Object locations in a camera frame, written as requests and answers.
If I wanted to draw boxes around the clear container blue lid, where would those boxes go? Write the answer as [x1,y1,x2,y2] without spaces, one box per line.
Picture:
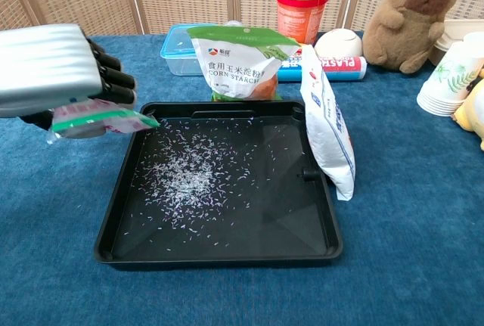
[160,23,219,77]

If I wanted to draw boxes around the orange tub red rim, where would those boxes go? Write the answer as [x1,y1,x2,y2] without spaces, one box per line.
[275,0,331,46]

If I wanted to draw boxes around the brown capybara plush toy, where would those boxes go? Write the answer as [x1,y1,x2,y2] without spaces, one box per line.
[361,0,465,75]

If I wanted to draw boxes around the scattered rice grains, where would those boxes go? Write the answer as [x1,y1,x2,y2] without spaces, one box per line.
[123,116,288,253]

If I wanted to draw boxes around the stack of leaf-print paper cups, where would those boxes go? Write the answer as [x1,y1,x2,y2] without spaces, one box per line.
[416,33,484,117]

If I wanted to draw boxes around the yellow plush toy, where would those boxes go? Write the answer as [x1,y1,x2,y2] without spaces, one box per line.
[452,68,484,152]

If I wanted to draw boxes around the white powder bag blue print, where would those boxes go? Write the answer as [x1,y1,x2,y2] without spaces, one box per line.
[299,44,357,202]

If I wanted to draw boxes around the pink label seasoning bag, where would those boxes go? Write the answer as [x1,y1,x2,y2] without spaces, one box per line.
[45,98,161,144]

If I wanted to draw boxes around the blue white plastic wrap box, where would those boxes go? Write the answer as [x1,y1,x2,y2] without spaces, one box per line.
[277,54,368,83]

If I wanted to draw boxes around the white round bowl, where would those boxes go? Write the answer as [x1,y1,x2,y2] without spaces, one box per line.
[314,28,364,57]

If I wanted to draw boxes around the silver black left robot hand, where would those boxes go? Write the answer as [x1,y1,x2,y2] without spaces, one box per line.
[0,23,138,131]

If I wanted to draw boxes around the green white corn starch bag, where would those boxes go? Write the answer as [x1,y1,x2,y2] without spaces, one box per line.
[186,25,302,102]

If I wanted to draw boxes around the blue tablecloth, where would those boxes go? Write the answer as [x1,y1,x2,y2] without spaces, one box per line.
[0,30,484,326]

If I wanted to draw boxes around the black square plastic tray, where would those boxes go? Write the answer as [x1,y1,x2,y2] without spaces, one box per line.
[93,100,344,265]

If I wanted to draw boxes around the stack of cream paper bowls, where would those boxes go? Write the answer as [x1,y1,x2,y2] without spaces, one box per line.
[427,18,484,67]

